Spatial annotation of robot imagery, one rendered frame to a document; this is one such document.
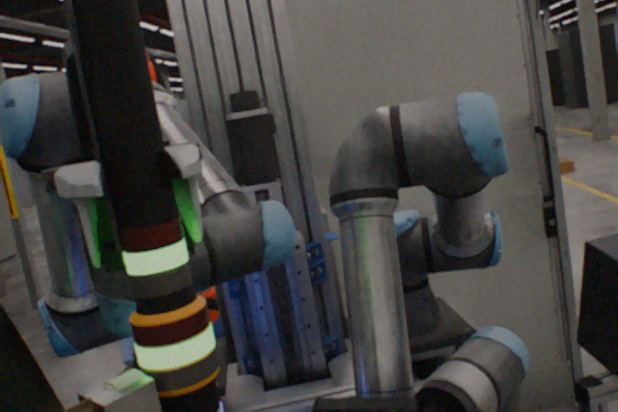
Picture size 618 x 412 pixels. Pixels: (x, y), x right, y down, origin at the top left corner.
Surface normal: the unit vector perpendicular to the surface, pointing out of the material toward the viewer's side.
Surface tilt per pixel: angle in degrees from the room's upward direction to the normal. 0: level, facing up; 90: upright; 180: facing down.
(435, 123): 61
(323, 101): 90
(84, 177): 42
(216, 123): 90
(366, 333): 69
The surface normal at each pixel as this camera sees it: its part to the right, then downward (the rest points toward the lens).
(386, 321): 0.18, -0.27
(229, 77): 0.12, 0.10
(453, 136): -0.23, -0.01
